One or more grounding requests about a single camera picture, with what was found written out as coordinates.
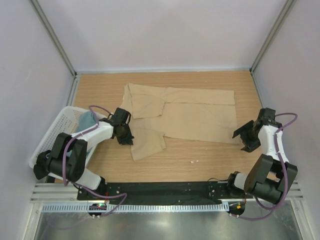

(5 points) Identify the beige t shirt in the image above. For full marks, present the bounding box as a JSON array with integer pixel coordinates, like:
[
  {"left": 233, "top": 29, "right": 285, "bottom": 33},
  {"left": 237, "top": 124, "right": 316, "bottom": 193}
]
[{"left": 121, "top": 83, "right": 240, "bottom": 161}]

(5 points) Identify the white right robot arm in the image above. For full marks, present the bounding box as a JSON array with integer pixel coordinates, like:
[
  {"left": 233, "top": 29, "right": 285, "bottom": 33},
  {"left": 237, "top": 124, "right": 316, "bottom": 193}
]
[{"left": 225, "top": 108, "right": 298, "bottom": 205}]

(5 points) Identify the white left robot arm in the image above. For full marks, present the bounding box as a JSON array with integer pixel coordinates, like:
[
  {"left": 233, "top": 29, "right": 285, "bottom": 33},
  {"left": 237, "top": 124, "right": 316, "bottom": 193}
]
[{"left": 36, "top": 105, "right": 134, "bottom": 200}]

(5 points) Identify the blue grey t shirt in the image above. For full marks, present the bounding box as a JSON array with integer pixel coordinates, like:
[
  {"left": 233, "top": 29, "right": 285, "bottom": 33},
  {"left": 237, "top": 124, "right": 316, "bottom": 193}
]
[{"left": 66, "top": 111, "right": 97, "bottom": 166}]

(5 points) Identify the white plastic laundry basket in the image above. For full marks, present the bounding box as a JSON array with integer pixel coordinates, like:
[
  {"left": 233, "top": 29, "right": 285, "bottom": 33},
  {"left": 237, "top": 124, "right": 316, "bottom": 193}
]
[{"left": 29, "top": 106, "right": 113, "bottom": 180}]

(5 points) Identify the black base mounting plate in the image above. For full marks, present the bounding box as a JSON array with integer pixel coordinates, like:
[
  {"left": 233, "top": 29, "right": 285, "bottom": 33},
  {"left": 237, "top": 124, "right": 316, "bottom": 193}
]
[{"left": 76, "top": 181, "right": 256, "bottom": 206}]

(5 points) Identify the black t shirt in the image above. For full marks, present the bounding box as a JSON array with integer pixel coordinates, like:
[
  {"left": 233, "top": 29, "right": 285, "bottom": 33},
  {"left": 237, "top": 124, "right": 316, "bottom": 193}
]
[{"left": 33, "top": 150, "right": 51, "bottom": 180}]

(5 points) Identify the left aluminium corner post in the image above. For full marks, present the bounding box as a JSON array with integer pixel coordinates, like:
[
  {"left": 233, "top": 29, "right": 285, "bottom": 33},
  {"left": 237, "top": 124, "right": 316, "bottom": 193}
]
[{"left": 29, "top": 0, "right": 78, "bottom": 79}]

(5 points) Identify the aluminium corner post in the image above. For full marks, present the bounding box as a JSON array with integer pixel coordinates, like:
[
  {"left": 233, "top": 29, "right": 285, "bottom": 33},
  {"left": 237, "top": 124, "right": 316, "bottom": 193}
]
[
  {"left": 249, "top": 0, "right": 297, "bottom": 75},
  {"left": 29, "top": 0, "right": 78, "bottom": 79}
]

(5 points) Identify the white slotted cable duct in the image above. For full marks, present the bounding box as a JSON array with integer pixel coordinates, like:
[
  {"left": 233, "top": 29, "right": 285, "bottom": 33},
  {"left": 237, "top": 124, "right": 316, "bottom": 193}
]
[{"left": 42, "top": 202, "right": 229, "bottom": 213}]

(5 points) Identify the aluminium frame rail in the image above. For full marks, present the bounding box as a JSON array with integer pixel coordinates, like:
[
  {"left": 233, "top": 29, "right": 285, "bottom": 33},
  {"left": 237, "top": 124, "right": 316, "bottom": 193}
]
[{"left": 29, "top": 179, "right": 305, "bottom": 202}]

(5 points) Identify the right aluminium corner post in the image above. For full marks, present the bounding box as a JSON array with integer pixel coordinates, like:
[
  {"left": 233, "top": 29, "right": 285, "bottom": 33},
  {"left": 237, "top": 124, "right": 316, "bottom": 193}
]
[{"left": 249, "top": 0, "right": 297, "bottom": 75}]

